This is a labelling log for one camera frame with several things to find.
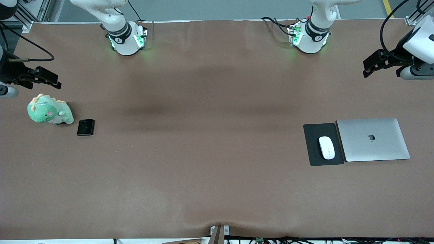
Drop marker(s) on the brown table cover mat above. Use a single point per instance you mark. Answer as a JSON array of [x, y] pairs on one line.
[[217, 189]]

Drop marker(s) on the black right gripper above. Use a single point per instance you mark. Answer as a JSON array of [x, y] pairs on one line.
[[11, 72]]

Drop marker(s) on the green dinosaur plush toy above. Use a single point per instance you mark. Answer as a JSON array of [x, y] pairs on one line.
[[47, 110]]

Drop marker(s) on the green terminal connector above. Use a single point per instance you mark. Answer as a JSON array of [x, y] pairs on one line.
[[260, 241]]

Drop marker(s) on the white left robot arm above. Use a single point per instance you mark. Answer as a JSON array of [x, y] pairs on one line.
[[310, 37]]

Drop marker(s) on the silver apple laptop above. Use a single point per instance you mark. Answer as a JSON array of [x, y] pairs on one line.
[[383, 149]]

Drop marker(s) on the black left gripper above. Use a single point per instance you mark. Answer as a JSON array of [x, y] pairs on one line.
[[402, 52]]

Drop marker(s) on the metal corner bracket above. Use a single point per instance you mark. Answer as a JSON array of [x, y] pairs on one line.
[[226, 230]]

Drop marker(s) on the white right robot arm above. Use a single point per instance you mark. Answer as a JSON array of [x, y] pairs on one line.
[[123, 40]]

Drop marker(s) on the white computer mouse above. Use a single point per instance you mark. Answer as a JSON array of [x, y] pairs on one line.
[[327, 148]]

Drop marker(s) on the aluminium frame post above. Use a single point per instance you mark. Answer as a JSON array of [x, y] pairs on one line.
[[27, 26], [411, 21]]

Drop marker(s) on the black mouse pad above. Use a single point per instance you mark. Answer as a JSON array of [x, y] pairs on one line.
[[310, 152]]

